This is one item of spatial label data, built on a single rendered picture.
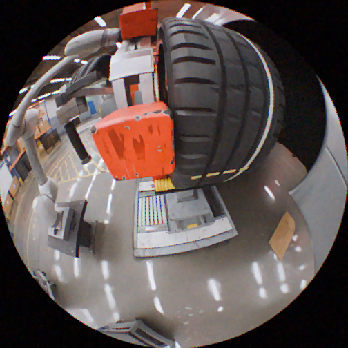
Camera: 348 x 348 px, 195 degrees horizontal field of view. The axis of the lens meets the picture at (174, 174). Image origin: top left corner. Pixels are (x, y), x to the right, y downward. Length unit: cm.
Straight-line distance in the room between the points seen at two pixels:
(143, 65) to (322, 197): 40
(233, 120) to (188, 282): 94
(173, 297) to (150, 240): 51
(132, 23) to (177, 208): 87
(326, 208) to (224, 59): 33
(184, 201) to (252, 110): 71
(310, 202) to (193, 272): 82
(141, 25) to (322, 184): 48
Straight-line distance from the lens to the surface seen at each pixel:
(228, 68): 15
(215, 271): 96
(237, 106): 15
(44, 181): 102
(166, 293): 96
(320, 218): 33
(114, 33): 52
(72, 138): 37
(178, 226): 75
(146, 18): 30
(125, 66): 18
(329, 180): 30
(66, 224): 101
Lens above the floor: 90
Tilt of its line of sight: 45 degrees down
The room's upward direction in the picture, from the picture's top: 3 degrees counter-clockwise
